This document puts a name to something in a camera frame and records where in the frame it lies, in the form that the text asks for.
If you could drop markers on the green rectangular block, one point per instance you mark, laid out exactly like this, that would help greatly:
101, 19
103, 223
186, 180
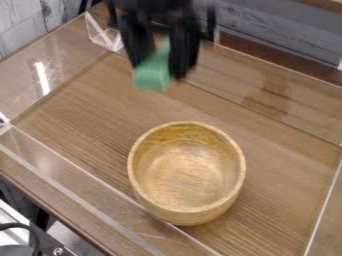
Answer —
152, 74

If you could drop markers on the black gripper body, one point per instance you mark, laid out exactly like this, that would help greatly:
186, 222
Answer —
164, 9

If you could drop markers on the black metal bracket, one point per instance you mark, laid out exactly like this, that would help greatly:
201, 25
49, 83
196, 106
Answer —
50, 246

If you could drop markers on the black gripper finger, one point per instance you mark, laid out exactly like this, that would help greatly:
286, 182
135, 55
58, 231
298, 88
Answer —
138, 40
185, 41

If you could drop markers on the clear acrylic tray walls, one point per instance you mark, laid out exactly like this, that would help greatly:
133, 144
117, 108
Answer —
74, 115

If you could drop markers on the brown wooden bowl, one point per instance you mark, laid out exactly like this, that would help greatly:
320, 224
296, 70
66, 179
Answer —
186, 170

